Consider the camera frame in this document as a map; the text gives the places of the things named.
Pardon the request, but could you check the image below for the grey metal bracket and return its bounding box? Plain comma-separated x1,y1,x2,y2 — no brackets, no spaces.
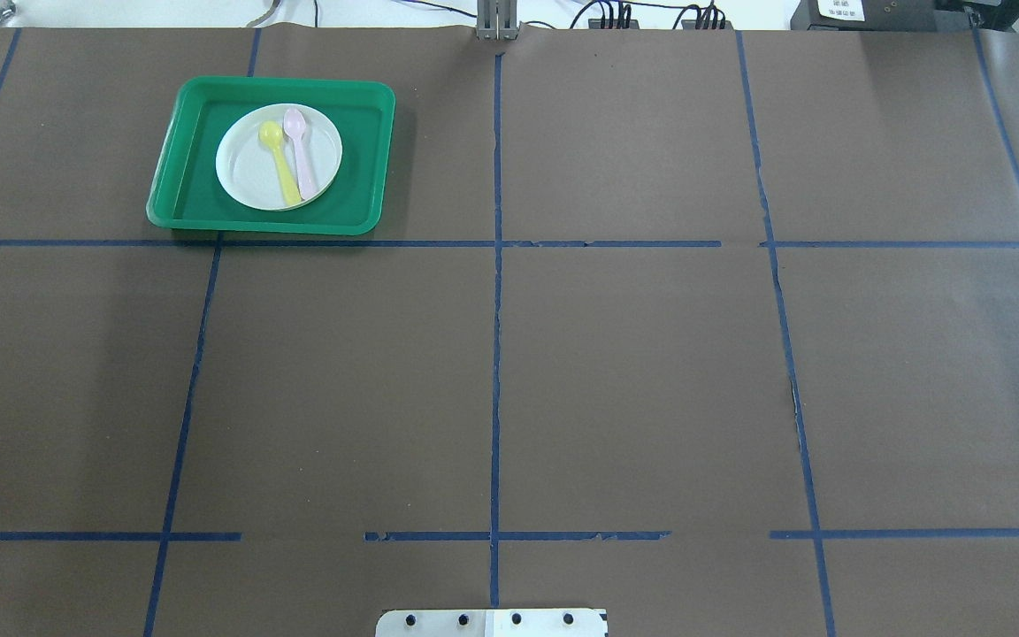
476,0,521,41

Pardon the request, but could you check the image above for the black device with label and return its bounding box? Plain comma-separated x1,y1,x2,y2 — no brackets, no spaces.
789,1,973,33

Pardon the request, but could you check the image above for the yellow plastic spoon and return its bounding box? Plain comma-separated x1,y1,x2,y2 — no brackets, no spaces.
258,120,303,207

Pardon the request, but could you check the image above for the black cable connector left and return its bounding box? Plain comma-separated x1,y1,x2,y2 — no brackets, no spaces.
577,1,639,31

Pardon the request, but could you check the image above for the green plastic tray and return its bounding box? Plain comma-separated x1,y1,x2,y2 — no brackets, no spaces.
146,76,396,235

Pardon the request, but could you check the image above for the black cable connector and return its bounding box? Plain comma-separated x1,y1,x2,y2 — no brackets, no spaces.
577,1,639,31
672,1,732,31

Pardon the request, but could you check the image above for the white round plate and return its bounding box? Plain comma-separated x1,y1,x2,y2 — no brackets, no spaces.
216,104,344,212

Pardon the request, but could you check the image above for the white metal mounting plate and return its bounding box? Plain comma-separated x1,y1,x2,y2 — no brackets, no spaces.
375,608,609,636

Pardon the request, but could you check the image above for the black cable connector right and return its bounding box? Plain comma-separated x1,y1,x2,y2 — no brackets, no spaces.
672,1,732,31

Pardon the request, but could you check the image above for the pink plastic spoon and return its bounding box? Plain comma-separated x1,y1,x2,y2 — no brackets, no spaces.
282,106,318,199

